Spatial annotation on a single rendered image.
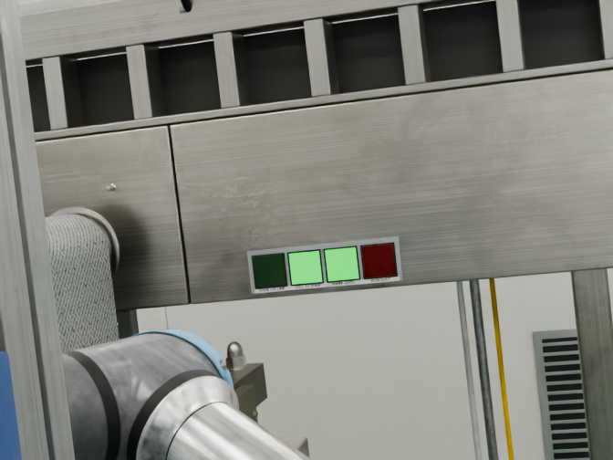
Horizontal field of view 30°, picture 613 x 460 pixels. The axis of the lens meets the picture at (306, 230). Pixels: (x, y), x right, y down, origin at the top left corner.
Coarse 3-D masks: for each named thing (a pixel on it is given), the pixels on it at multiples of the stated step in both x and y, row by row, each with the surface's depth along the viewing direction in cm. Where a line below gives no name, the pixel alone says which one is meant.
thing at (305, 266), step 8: (296, 256) 184; (304, 256) 184; (312, 256) 183; (296, 264) 184; (304, 264) 184; (312, 264) 183; (296, 272) 184; (304, 272) 184; (312, 272) 184; (320, 272) 183; (296, 280) 184; (304, 280) 184; (312, 280) 184; (320, 280) 183
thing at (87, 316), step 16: (80, 288) 171; (96, 288) 176; (112, 288) 182; (64, 304) 165; (80, 304) 170; (96, 304) 176; (112, 304) 182; (64, 320) 164; (80, 320) 170; (96, 320) 175; (112, 320) 181; (64, 336) 164; (80, 336) 169; (96, 336) 174; (112, 336) 180
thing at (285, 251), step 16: (368, 240) 181; (384, 240) 181; (288, 256) 184; (320, 256) 183; (400, 256) 181; (288, 272) 184; (400, 272) 180; (256, 288) 186; (272, 288) 185; (288, 288) 185; (304, 288) 184
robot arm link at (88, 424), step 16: (64, 368) 98; (80, 368) 99; (80, 384) 97; (80, 400) 96; (96, 400) 97; (80, 416) 96; (96, 416) 97; (80, 432) 96; (96, 432) 97; (80, 448) 96; (96, 448) 97
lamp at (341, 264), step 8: (344, 248) 182; (352, 248) 182; (328, 256) 183; (336, 256) 182; (344, 256) 182; (352, 256) 182; (328, 264) 183; (336, 264) 183; (344, 264) 182; (352, 264) 182; (328, 272) 183; (336, 272) 183; (344, 272) 182; (352, 272) 182; (328, 280) 183
